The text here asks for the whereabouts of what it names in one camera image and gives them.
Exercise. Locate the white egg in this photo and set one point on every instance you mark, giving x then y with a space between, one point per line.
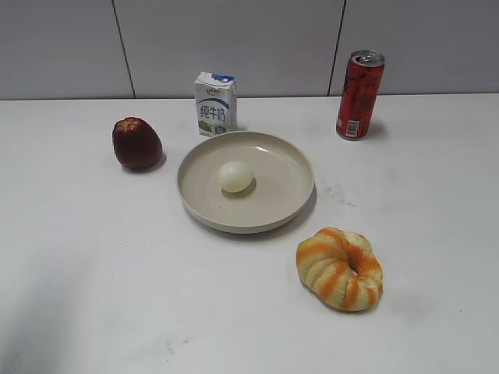
235 176

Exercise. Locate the beige round plate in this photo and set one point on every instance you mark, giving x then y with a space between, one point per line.
282 185

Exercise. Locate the white milk carton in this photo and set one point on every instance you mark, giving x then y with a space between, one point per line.
216 103

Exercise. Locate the dark red apple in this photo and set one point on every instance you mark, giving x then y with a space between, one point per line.
136 144

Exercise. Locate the red soda can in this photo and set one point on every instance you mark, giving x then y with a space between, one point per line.
362 81

